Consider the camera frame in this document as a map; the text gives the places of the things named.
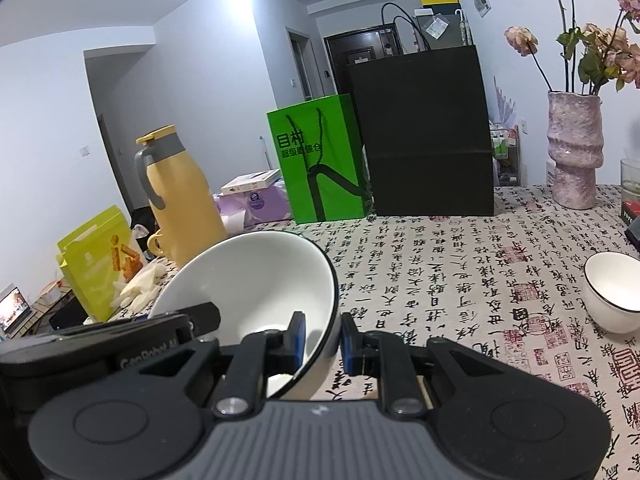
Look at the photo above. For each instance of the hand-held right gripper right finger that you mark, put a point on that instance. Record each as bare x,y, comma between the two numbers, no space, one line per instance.
345,345

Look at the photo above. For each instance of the calligraphy print tablecloth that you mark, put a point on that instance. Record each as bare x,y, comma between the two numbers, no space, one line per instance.
450,285

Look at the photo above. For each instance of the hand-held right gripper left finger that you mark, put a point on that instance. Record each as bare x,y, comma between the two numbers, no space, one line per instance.
301,340

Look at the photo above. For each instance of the white bowl black rim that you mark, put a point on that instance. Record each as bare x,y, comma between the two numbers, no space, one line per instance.
260,280
612,290

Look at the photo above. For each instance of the dark entrance door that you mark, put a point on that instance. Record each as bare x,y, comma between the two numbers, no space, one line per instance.
350,45

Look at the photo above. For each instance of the yellow box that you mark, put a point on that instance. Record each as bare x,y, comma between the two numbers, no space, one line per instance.
440,0

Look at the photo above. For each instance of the clear drinking glass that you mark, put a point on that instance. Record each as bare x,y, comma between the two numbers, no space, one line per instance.
631,180

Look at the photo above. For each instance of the clear plastic pouch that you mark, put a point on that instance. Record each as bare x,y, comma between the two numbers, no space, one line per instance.
436,27

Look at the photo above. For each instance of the white folded umbrella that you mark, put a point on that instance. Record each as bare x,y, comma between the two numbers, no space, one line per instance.
464,27

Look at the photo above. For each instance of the small dark red box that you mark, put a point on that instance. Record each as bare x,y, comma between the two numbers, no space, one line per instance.
631,212

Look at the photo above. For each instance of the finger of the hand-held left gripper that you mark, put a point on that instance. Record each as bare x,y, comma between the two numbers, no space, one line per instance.
205,320

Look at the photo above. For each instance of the white rubber glove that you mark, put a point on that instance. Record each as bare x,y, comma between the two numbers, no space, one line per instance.
140,285

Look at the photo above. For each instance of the yellow mug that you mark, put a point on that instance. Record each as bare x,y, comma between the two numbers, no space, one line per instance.
155,245

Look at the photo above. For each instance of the yellow thermos jug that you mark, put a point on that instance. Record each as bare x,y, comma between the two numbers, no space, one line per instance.
185,205

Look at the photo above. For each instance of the grey interior door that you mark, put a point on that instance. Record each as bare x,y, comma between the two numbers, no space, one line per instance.
302,65

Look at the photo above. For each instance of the dried pink flowers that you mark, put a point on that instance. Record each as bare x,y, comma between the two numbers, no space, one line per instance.
520,40

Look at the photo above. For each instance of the green paper bag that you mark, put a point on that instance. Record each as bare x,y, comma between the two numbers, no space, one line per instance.
340,160

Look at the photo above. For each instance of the cluttered storage rack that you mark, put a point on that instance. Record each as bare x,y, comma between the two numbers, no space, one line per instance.
505,150

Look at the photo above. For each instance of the yellow-green snack box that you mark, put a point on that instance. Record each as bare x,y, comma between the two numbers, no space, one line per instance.
87,260

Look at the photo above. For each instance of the black paper bag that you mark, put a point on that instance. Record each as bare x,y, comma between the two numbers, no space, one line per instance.
425,135

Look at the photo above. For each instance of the grey refrigerator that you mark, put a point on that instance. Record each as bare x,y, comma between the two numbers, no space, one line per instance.
452,30

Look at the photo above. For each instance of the purple tissue pack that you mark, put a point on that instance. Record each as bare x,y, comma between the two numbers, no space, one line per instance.
260,205

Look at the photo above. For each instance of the pink ceramic vase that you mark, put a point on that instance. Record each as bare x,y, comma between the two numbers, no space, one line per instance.
572,150

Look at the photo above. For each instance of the open laptop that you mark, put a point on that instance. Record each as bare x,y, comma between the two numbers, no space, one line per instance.
15,307

